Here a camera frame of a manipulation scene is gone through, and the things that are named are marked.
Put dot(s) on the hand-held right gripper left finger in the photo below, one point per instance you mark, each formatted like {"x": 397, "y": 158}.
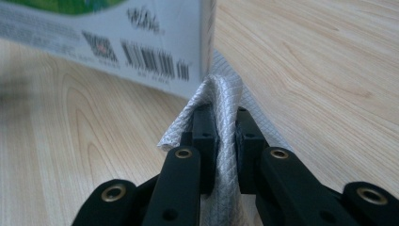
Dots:
{"x": 204, "y": 147}

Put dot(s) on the white picture book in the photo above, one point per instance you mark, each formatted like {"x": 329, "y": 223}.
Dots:
{"x": 103, "y": 34}

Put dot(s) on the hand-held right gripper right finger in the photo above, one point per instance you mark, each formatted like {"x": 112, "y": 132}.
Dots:
{"x": 249, "y": 157}

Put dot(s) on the grey mesh cloth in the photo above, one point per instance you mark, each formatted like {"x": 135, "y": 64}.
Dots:
{"x": 224, "y": 97}

